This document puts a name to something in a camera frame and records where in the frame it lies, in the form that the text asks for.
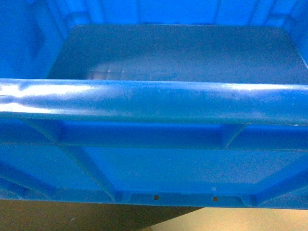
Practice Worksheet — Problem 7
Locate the large blue plastic crate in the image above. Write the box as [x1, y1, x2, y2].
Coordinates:
[0, 0, 308, 209]

